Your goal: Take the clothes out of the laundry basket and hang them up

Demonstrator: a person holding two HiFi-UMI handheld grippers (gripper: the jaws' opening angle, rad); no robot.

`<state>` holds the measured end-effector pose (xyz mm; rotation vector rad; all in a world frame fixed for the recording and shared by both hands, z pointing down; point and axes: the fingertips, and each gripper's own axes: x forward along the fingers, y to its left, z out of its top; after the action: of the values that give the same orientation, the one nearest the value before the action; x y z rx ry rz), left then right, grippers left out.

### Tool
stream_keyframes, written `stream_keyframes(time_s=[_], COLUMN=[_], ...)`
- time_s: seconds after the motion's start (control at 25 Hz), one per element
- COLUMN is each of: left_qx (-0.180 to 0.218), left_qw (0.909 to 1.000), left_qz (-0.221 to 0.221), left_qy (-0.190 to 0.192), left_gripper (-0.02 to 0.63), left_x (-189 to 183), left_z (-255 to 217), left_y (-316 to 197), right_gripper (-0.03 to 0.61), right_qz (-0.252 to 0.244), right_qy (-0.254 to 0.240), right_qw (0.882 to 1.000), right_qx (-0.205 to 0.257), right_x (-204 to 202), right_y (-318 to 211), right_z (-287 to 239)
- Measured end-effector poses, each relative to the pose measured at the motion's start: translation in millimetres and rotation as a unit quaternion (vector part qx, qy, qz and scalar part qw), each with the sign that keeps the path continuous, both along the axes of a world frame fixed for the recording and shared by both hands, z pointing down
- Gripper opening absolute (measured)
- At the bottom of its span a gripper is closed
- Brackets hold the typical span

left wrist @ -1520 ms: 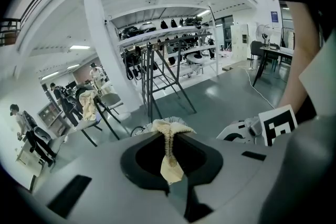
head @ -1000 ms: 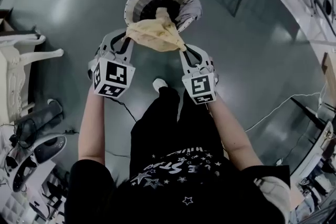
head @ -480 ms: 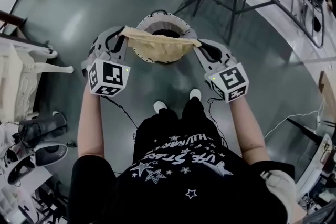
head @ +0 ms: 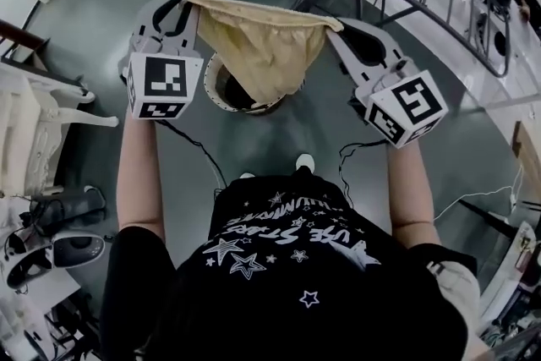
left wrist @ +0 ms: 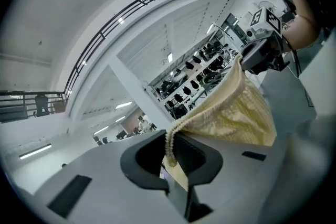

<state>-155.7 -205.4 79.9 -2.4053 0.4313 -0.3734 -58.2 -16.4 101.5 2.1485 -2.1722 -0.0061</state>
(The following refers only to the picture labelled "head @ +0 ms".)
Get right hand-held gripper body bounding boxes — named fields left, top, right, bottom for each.
left=349, top=57, right=449, bottom=149

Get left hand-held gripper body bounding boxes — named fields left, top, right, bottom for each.
left=125, top=33, right=206, bottom=122

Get yellow clothes shorts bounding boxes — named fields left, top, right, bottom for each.
left=184, top=0, right=346, bottom=107

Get person's left forearm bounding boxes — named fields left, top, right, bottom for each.
left=116, top=105, right=167, bottom=243

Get person's right forearm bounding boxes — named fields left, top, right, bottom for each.
left=383, top=138, right=444, bottom=251

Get white wicker laundry basket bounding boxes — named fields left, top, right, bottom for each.
left=203, top=52, right=306, bottom=116

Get person's right white shoe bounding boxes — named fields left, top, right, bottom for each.
left=295, top=153, right=316, bottom=174

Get grey white rounded device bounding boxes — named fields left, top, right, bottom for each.
left=4, top=232, right=107, bottom=292

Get person's black star-print shirt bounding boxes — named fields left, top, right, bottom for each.
left=99, top=177, right=482, bottom=361

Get thin gripper cable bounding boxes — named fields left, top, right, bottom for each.
left=161, top=118, right=227, bottom=194
left=336, top=138, right=392, bottom=211

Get white floor cable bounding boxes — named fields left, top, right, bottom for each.
left=433, top=164, right=526, bottom=225

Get wooden stair post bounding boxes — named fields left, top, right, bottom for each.
left=0, top=18, right=48, bottom=56

